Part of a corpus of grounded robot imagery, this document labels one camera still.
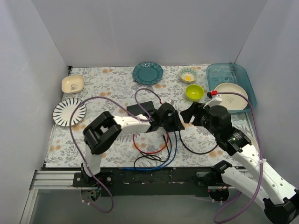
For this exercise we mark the lime green bowl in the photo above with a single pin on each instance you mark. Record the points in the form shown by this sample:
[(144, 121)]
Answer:
[(194, 92)]

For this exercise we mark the teal plastic tray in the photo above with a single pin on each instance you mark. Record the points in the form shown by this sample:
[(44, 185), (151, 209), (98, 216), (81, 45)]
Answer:
[(219, 73)]

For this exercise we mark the white bowl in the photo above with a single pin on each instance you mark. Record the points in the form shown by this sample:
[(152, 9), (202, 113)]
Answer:
[(255, 142)]

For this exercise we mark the cream square bowl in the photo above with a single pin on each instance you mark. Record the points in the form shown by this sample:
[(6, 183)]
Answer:
[(72, 84)]

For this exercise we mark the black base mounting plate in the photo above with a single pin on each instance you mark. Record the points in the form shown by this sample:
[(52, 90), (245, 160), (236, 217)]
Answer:
[(168, 181)]

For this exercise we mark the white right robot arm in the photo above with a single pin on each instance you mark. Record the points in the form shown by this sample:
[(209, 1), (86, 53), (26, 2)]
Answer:
[(279, 198)]

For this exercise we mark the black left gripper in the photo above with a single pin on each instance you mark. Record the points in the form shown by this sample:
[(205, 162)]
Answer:
[(176, 121)]

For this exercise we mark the cream round plate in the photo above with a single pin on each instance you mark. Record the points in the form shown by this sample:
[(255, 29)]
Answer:
[(231, 101)]

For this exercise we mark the aluminium frame rail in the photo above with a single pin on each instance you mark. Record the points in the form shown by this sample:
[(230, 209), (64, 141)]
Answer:
[(53, 200)]

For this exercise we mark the patterned small bowl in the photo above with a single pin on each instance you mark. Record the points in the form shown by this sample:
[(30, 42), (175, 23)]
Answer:
[(188, 74)]

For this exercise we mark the black network switch box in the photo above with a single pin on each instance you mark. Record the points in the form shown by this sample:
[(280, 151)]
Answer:
[(137, 110)]

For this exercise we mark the teal scalloped plate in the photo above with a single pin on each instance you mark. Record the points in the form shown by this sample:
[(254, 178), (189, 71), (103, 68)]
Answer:
[(147, 73)]

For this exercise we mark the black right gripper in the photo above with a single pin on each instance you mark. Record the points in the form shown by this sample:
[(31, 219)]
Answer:
[(196, 115)]

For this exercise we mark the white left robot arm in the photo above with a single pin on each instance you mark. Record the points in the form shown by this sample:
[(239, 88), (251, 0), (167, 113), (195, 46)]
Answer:
[(100, 135)]

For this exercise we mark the blue striped white plate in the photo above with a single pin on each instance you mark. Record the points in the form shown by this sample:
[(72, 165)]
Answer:
[(69, 112)]

